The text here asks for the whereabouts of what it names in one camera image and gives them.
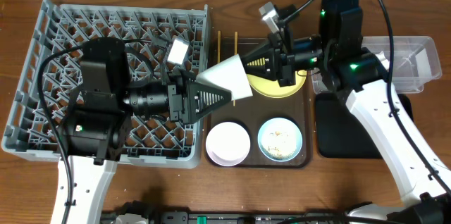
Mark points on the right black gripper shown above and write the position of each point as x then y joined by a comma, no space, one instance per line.
280,61

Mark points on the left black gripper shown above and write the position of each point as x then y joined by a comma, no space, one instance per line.
178,101

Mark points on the white paper cup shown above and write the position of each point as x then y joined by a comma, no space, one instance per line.
230,75

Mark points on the pink bowl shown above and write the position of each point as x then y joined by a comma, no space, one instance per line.
227,144

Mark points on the wooden chopstick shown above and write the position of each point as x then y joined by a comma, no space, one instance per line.
218,47
235,50

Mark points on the light blue bowl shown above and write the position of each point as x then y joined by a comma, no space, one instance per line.
283,125

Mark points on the rice food scraps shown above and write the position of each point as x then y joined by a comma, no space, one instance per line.
279,144

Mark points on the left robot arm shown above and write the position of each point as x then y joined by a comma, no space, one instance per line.
99,120

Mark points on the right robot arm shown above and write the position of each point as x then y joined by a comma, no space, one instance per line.
361,81

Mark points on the black waste tray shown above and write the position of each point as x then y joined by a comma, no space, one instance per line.
339,133

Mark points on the yellow plate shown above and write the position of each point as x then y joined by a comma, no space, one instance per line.
272,89

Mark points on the dark brown serving tray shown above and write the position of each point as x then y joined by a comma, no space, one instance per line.
251,113

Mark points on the grey dish rack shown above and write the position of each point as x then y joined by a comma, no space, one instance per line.
151,143

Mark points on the clear plastic bin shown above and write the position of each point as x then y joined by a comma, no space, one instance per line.
416,62

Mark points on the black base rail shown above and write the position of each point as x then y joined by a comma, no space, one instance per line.
141,212

